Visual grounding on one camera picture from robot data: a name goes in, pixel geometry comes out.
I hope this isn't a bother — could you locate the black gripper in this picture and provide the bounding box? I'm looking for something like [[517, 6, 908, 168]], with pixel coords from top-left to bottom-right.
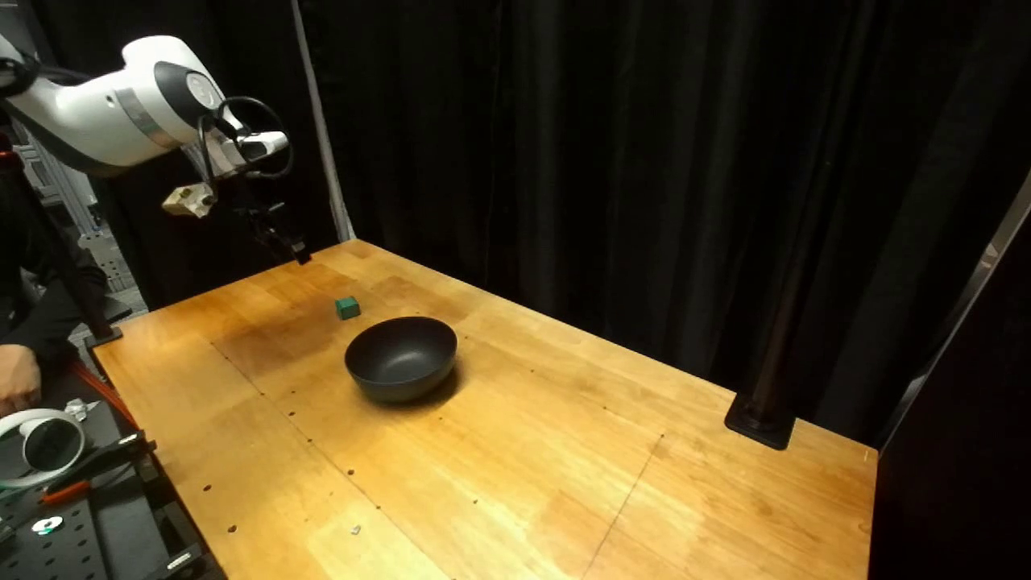
[[233, 197, 315, 268]]

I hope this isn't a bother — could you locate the black bowl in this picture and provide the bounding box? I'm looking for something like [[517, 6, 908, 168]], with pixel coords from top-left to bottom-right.
[[341, 312, 460, 406]]

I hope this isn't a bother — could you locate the person's hand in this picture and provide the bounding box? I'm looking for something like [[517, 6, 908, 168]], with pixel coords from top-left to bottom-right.
[[0, 341, 44, 416]]

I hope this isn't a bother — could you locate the silver metal pole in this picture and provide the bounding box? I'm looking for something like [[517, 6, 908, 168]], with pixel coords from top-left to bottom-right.
[[286, 0, 359, 246]]

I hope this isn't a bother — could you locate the grey equipment rack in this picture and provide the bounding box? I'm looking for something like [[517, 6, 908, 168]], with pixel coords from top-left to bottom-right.
[[0, 115, 153, 335]]

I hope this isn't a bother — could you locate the white VR controller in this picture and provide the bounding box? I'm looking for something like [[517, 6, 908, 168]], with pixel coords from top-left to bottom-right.
[[0, 398, 104, 494]]

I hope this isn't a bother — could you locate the black perforated side board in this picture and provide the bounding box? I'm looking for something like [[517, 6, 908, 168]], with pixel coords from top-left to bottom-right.
[[0, 366, 229, 580]]

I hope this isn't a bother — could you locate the black curtain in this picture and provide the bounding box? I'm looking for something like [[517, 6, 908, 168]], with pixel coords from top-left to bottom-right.
[[29, 0, 1031, 446]]

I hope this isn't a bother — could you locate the black stand base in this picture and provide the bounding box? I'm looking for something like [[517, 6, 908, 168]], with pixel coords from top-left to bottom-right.
[[722, 390, 798, 450]]

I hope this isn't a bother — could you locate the beige wrist camera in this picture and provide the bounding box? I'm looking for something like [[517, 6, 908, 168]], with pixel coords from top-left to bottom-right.
[[160, 180, 219, 222]]

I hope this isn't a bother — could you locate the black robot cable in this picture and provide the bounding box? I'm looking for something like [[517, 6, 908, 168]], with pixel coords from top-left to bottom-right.
[[198, 95, 301, 183]]

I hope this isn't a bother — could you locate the orange handled tool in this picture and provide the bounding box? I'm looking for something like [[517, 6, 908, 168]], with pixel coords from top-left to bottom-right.
[[36, 430, 160, 514]]

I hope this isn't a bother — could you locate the silver angled frame bar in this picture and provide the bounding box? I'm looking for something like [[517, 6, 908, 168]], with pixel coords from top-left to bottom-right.
[[877, 170, 1031, 450]]

